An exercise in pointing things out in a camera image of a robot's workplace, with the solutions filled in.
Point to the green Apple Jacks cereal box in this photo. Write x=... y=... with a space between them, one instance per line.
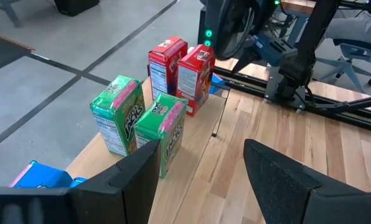
x=163 y=130
x=117 y=118

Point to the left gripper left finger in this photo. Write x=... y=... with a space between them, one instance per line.
x=132 y=189

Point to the person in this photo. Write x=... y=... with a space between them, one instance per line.
x=353 y=28

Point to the black aluminium table frame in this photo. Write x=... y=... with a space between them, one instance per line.
x=344 y=119

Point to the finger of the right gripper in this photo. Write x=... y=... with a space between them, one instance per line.
x=247 y=59

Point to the blue Rice Krispies cereal box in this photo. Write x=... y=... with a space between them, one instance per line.
x=78 y=182
x=42 y=177
x=217 y=85

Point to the black hazard-striped floor mat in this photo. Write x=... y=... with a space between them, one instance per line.
x=5 y=51

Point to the black box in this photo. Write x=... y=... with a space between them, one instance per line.
x=76 y=6

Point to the red Froot Loops cereal box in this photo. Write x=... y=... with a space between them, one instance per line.
x=165 y=62
x=193 y=81

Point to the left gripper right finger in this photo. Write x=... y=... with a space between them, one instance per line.
x=285 y=193

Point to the black device with green lights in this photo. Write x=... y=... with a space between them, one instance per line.
x=205 y=21

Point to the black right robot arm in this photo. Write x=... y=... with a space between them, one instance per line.
x=316 y=37

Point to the office chair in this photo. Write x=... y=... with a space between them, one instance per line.
x=356 y=49

